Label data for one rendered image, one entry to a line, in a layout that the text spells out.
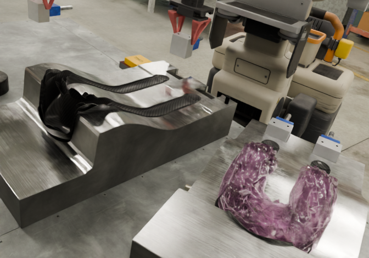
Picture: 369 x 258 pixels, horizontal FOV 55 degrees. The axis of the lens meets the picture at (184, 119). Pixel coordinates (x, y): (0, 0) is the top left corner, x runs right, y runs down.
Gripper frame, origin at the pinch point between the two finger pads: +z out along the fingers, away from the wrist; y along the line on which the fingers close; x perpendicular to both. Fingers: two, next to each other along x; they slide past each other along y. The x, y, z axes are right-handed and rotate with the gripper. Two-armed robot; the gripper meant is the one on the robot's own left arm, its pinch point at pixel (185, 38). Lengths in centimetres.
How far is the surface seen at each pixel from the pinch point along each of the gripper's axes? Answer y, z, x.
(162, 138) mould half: 17.0, 8.1, -32.7
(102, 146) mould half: 13.8, 5.1, -45.8
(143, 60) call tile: -13.4, 11.7, 1.5
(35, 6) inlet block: -39.5, 1.5, -15.6
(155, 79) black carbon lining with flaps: 2.2, 7.1, -14.9
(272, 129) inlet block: 32.1, 7.8, -11.6
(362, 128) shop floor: 61, 93, 211
